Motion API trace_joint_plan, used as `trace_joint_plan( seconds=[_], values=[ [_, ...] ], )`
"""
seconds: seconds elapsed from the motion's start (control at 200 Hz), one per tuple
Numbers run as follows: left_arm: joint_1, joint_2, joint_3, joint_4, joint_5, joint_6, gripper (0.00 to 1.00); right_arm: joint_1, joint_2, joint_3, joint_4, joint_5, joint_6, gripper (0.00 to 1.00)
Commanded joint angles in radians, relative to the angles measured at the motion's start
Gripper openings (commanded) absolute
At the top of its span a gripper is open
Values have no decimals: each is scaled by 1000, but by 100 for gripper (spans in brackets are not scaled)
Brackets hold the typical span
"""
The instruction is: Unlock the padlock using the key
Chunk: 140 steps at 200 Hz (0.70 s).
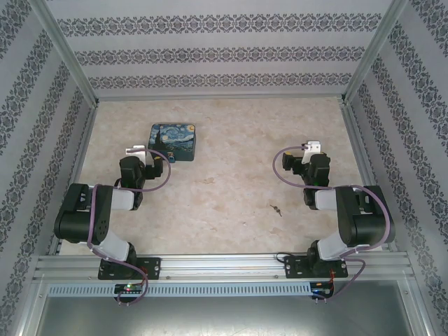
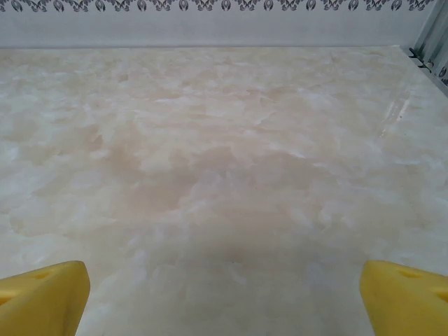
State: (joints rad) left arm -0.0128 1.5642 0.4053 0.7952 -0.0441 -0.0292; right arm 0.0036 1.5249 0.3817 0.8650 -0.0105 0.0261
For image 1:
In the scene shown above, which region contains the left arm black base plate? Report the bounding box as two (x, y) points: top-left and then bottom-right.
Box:
(97, 257), (162, 281)

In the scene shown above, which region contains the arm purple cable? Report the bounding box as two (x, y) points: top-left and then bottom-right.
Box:
(273, 146), (393, 304)
(87, 148), (172, 307)

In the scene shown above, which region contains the aluminium corner post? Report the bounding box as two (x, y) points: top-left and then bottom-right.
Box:
(27, 0), (101, 108)
(341, 0), (409, 104)

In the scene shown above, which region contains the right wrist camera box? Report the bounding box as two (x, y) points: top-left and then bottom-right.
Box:
(302, 140), (322, 164)

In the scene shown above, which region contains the starry night painted box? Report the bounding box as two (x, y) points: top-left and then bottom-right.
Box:
(147, 122), (197, 162)

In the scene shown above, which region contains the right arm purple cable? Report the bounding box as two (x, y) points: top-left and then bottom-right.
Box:
(273, 146), (393, 304)

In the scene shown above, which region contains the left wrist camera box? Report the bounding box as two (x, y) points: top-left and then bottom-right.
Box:
(125, 144), (147, 165)

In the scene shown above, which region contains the grey sheet metal shelf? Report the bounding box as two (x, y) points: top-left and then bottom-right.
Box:
(27, 279), (426, 336)

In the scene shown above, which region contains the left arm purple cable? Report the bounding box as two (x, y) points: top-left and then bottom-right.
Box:
(87, 148), (172, 307)

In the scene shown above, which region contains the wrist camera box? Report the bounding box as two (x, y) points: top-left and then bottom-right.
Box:
(125, 144), (147, 165)
(302, 140), (322, 164)

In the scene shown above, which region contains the aluminium side rail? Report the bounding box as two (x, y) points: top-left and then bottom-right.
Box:
(341, 103), (398, 251)
(47, 104), (99, 256)

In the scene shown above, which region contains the grey slotted cable duct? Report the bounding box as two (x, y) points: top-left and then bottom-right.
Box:
(47, 281), (312, 297)

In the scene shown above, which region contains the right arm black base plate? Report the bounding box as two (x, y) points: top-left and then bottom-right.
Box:
(283, 254), (349, 279)

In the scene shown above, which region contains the long aluminium base rail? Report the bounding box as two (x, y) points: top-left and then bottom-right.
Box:
(33, 254), (416, 281)

